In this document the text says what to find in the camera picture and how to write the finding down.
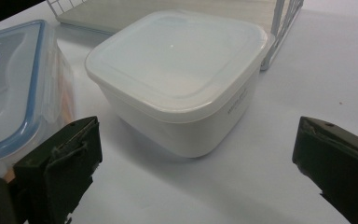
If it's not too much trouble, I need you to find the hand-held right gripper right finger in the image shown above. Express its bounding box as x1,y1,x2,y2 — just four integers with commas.
292,116,358,224

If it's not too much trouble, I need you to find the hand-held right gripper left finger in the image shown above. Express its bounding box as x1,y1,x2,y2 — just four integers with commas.
12,116,103,224

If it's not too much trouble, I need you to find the clear container with blue-rimmed lid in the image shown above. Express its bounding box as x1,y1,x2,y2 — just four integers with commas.
0,19,76,181

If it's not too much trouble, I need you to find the white lidded plastic container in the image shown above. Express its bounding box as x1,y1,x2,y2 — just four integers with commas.
84,8,276,159

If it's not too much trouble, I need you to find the white wire shelf rack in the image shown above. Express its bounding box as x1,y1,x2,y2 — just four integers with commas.
46,0,306,72

